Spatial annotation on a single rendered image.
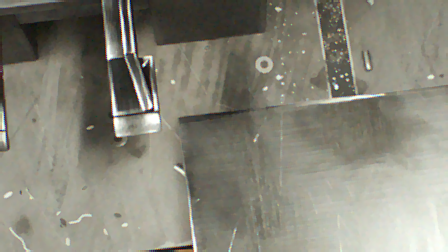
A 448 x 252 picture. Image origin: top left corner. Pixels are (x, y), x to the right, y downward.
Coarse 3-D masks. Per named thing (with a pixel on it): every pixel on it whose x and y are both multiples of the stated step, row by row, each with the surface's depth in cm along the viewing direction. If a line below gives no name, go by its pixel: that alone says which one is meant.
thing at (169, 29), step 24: (144, 0) 54; (168, 0) 55; (192, 0) 55; (216, 0) 56; (240, 0) 56; (264, 0) 57; (0, 24) 55; (24, 24) 57; (168, 24) 58; (192, 24) 59; (216, 24) 59; (240, 24) 60; (264, 24) 60; (24, 48) 58
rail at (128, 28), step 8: (120, 0) 52; (128, 0) 52; (120, 8) 52; (128, 8) 52; (128, 16) 52; (128, 24) 52; (128, 32) 52; (128, 40) 52; (136, 40) 54; (128, 48) 52
